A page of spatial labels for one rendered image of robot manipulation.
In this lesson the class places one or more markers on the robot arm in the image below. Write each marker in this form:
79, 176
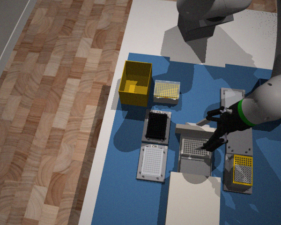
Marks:
264, 104

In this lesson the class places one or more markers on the blue bench mat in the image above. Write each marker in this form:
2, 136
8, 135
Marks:
124, 200

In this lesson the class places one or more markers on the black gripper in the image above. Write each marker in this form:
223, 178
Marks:
220, 134

